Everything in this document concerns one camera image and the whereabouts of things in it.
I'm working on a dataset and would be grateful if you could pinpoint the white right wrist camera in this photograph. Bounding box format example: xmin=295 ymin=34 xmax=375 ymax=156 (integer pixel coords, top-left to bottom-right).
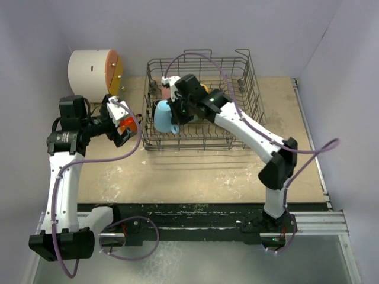
xmin=161 ymin=76 xmax=181 ymax=98

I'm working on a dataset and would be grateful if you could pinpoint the aluminium frame rail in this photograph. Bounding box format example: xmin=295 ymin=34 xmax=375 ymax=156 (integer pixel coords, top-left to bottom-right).
xmin=294 ymin=211 xmax=349 ymax=235

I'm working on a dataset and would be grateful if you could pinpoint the pink plastic tumbler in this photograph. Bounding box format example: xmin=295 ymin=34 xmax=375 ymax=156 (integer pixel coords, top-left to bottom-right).
xmin=161 ymin=85 xmax=171 ymax=100

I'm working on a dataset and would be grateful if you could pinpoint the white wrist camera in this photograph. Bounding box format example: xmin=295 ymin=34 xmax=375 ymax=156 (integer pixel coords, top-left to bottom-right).
xmin=106 ymin=96 xmax=130 ymax=127
xmin=161 ymin=76 xmax=181 ymax=98

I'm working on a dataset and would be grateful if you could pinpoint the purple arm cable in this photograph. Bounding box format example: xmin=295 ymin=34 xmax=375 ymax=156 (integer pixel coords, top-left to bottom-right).
xmin=164 ymin=51 xmax=340 ymax=255
xmin=52 ymin=100 xmax=160 ymax=279

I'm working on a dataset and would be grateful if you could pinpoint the light blue ceramic mug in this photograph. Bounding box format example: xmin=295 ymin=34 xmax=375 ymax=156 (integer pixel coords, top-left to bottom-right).
xmin=153 ymin=100 xmax=179 ymax=134

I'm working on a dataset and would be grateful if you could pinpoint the orange ceramic mug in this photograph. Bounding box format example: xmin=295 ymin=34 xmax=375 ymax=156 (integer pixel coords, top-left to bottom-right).
xmin=118 ymin=117 xmax=137 ymax=137

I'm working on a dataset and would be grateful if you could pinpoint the black ceramic mug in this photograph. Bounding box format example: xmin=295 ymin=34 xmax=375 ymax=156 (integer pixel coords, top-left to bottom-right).
xmin=152 ymin=99 xmax=161 ymax=118

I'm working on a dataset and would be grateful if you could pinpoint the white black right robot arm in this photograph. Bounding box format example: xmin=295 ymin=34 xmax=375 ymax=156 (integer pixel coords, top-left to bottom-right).
xmin=161 ymin=74 xmax=297 ymax=231

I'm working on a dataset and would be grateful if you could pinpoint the grey wire dish rack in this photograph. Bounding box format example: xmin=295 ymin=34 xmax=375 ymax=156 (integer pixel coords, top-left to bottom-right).
xmin=142 ymin=49 xmax=266 ymax=151

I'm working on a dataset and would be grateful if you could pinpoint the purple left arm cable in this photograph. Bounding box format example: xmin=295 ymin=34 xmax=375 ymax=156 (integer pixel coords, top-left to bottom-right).
xmin=52 ymin=100 xmax=160 ymax=279

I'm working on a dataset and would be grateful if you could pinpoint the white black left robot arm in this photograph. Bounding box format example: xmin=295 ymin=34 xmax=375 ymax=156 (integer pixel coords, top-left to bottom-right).
xmin=28 ymin=95 xmax=132 ymax=262

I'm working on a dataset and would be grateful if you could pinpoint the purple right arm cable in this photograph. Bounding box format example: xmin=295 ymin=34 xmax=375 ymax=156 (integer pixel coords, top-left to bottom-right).
xmin=164 ymin=51 xmax=340 ymax=255

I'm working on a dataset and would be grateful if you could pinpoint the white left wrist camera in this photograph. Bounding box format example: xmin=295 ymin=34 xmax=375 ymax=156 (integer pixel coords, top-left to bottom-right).
xmin=106 ymin=96 xmax=130 ymax=127

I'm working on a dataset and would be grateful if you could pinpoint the white round drawer cabinet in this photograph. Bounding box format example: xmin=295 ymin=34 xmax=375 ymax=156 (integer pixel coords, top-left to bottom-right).
xmin=68 ymin=49 xmax=124 ymax=103

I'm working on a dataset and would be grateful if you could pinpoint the yellow ceramic mug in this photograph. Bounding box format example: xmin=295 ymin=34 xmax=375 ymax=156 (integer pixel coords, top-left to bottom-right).
xmin=200 ymin=84 xmax=210 ymax=93

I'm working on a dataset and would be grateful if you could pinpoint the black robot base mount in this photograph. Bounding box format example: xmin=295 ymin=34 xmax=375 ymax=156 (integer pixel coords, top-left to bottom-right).
xmin=78 ymin=202 xmax=329 ymax=246

